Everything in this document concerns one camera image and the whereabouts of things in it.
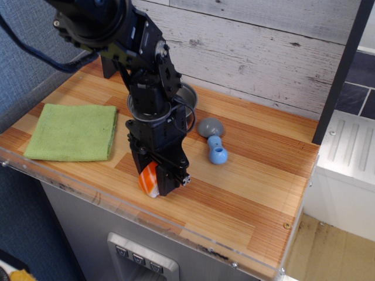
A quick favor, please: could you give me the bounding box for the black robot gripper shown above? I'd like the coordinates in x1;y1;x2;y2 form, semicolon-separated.
126;104;190;196

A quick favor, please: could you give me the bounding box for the orange white toy sushi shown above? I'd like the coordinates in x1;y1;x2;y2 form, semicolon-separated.
138;161;159;198

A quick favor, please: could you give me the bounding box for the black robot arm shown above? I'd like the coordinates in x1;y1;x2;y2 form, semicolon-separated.
50;1;190;196

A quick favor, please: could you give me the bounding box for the grey blue toy scoop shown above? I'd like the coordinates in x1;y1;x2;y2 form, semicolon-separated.
197;117;228;165

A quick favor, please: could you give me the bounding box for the stainless steel pot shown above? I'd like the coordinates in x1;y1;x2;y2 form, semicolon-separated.
127;83;198;119

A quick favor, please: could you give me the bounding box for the silver dispenser button panel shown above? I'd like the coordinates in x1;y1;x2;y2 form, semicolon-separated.
107;232;180;280

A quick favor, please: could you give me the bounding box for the green folded cloth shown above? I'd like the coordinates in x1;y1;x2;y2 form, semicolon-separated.
23;104;117;162

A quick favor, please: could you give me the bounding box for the yellow object at corner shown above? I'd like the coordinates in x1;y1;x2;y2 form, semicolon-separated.
9;270;36;281

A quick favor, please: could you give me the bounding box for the white ribbed drainboard unit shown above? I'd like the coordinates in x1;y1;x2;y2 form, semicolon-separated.
304;111;374;241

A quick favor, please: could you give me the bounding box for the black right shelf post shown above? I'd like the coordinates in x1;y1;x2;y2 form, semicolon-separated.
312;0;374;145

